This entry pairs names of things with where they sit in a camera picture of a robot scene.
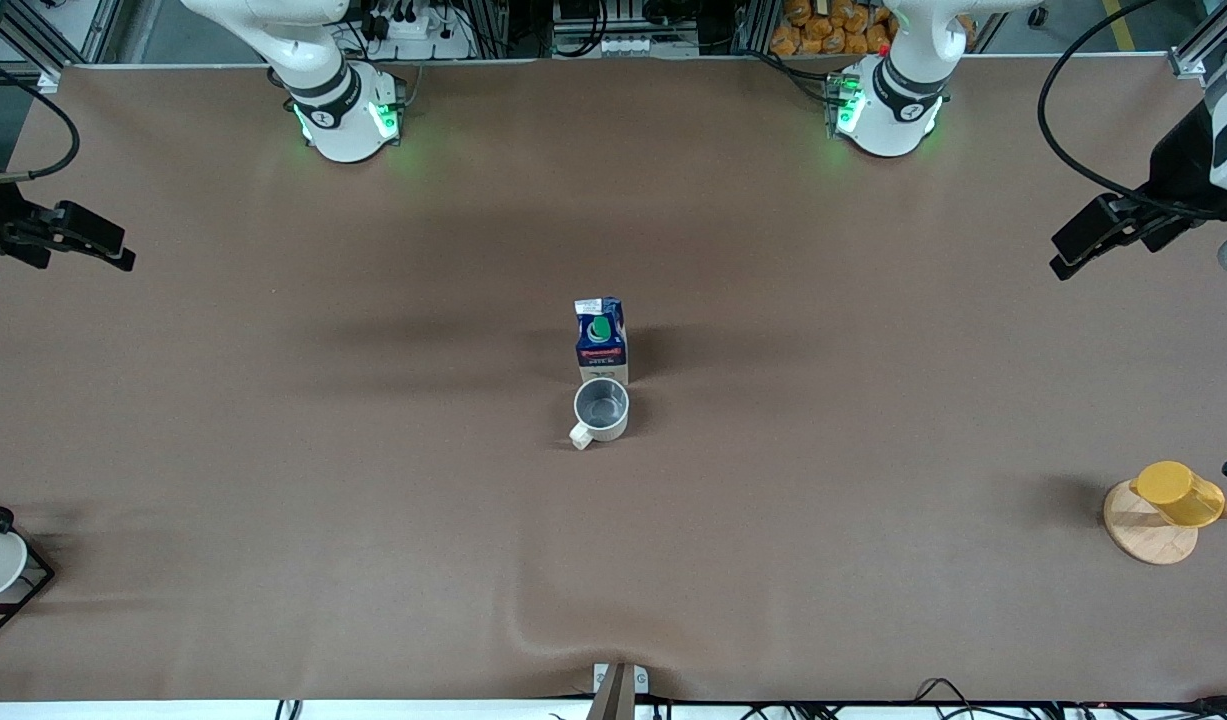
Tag blue milk carton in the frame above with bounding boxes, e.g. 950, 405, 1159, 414
573, 296, 631, 387

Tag beige mug with grey inside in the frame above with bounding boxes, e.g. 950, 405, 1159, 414
569, 378, 631, 451

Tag yellow cup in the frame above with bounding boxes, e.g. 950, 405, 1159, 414
1130, 460, 1226, 529

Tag round wooden cup stand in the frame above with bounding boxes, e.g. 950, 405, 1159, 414
1103, 478, 1227, 566

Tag pile of orange buns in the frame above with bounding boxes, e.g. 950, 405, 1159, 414
770, 0, 899, 56

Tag white power strip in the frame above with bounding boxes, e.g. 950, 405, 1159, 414
595, 35, 701, 58
368, 5, 474, 59

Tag brown table cover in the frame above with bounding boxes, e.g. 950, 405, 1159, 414
0, 55, 1227, 701

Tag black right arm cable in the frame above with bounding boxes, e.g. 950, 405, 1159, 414
0, 50, 81, 186

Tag aluminium frame profile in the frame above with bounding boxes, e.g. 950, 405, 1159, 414
1168, 20, 1227, 79
0, 10, 69, 93

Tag black wire rack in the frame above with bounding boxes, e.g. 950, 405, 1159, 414
0, 485, 56, 646

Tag black floor cables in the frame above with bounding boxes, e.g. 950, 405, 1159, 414
663, 678, 1227, 720

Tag brown camera pole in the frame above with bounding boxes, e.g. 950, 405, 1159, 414
585, 665, 636, 720

